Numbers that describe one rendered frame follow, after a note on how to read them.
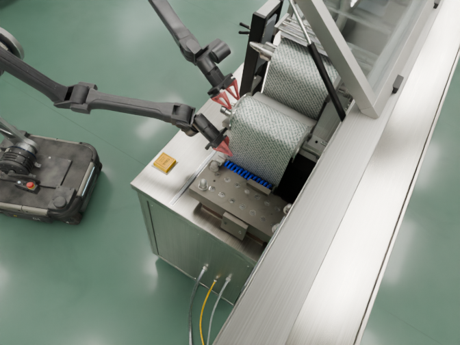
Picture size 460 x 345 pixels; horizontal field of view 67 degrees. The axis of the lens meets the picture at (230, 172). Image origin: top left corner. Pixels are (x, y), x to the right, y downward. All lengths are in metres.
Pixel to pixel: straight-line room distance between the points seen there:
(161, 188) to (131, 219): 0.98
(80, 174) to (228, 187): 1.27
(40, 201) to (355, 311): 1.92
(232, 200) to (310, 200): 0.71
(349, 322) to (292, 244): 0.28
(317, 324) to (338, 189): 0.29
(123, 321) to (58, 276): 0.48
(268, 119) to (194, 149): 0.50
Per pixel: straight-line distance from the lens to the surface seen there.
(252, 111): 1.19
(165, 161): 1.50
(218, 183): 1.32
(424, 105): 1.25
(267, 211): 1.30
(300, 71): 1.28
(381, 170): 1.01
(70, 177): 2.37
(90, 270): 2.34
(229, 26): 3.85
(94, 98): 1.36
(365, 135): 0.75
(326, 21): 0.71
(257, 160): 1.29
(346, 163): 0.68
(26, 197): 2.39
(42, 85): 1.38
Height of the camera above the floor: 2.17
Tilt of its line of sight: 57 degrees down
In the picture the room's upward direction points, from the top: 11 degrees clockwise
